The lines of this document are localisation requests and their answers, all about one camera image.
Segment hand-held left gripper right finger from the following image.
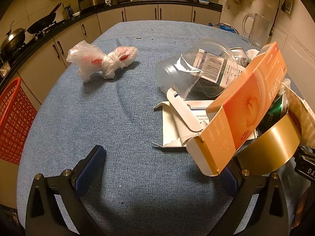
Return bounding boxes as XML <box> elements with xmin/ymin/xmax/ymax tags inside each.
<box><xmin>209</xmin><ymin>162</ymin><xmax>289</xmax><ymax>236</ymax></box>

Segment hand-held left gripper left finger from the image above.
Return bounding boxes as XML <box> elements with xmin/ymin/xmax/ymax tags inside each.
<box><xmin>25</xmin><ymin>145</ymin><xmax>107</xmax><ymax>236</ymax></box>

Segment white cardboard box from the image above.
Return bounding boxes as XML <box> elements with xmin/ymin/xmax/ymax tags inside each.
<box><xmin>152</xmin><ymin>88</ymin><xmax>259</xmax><ymax>148</ymax></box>

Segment orange cardboard box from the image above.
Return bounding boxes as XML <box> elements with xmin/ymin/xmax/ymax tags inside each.
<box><xmin>186</xmin><ymin>42</ymin><xmax>288</xmax><ymax>176</ymax></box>

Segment red plastic basket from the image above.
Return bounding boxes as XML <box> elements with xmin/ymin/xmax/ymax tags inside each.
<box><xmin>0</xmin><ymin>77</ymin><xmax>38</xmax><ymax>166</ymax></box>

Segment white plastic bag red contents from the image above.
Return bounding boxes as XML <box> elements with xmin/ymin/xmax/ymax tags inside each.
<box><xmin>66</xmin><ymin>42</ymin><xmax>139</xmax><ymax>83</ymax></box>

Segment clear plastic container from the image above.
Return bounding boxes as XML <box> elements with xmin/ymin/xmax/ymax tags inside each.
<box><xmin>155</xmin><ymin>39</ymin><xmax>248</xmax><ymax>100</ymax></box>

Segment person's right hand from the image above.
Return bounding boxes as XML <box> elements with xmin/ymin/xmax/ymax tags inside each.
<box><xmin>290</xmin><ymin>189</ymin><xmax>312</xmax><ymax>230</ymax></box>

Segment brown packing tape roll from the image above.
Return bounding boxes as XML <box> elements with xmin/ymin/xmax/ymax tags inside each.
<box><xmin>235</xmin><ymin>113</ymin><xmax>303</xmax><ymax>176</ymax></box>

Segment brown cardboard packaging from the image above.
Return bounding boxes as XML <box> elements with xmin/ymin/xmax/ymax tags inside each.
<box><xmin>281</xmin><ymin>79</ymin><xmax>315</xmax><ymax>150</ymax></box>

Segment green drink can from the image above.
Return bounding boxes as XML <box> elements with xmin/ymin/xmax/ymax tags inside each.
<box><xmin>256</xmin><ymin>92</ymin><xmax>291</xmax><ymax>138</ymax></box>

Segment blue tablecloth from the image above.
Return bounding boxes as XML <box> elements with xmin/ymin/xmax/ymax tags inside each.
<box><xmin>16</xmin><ymin>21</ymin><xmax>308</xmax><ymax>236</ymax></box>

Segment white and blue medicine box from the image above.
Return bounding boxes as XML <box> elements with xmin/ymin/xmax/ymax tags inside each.
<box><xmin>192</xmin><ymin>49</ymin><xmax>243</xmax><ymax>89</ymax></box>

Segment crumpled white tissue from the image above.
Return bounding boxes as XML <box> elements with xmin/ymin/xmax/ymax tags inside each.
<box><xmin>246</xmin><ymin>49</ymin><xmax>261</xmax><ymax>63</ymax></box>

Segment clear glass pitcher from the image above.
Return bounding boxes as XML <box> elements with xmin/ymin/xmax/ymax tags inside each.
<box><xmin>242</xmin><ymin>13</ymin><xmax>273</xmax><ymax>50</ymax></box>

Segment gas stove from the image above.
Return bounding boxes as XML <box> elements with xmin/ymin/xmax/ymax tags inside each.
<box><xmin>32</xmin><ymin>21</ymin><xmax>67</xmax><ymax>40</ymax></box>

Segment wok with metal lid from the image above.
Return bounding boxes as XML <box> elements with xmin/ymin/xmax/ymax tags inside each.
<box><xmin>0</xmin><ymin>22</ymin><xmax>27</xmax><ymax>54</ymax></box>

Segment yellow and blue bag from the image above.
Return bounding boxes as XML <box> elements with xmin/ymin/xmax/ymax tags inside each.
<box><xmin>209</xmin><ymin>23</ymin><xmax>240</xmax><ymax>34</ymax></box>

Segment black frying pan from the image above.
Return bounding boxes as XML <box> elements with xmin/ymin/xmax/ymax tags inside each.
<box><xmin>27</xmin><ymin>2</ymin><xmax>63</xmax><ymax>34</ymax></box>

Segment steel kettle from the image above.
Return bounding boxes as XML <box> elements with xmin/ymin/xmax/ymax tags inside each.
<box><xmin>63</xmin><ymin>5</ymin><xmax>75</xmax><ymax>19</ymax></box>

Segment beige lower cabinets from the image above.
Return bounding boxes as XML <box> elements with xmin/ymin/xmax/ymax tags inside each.
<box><xmin>17</xmin><ymin>4</ymin><xmax>222</xmax><ymax>104</ymax></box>

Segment metal storage box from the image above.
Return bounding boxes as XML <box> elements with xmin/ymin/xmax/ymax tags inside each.
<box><xmin>78</xmin><ymin>0</ymin><xmax>106</xmax><ymax>11</ymax></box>

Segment black kitchen countertop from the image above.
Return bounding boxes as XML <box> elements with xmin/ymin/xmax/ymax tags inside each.
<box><xmin>0</xmin><ymin>0</ymin><xmax>223</xmax><ymax>84</ymax></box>

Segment wall socket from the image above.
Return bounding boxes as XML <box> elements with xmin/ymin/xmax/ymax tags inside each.
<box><xmin>281</xmin><ymin>0</ymin><xmax>293</xmax><ymax>15</ymax></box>

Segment black power cable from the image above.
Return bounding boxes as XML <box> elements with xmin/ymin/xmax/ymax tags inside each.
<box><xmin>270</xmin><ymin>0</ymin><xmax>283</xmax><ymax>36</ymax></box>

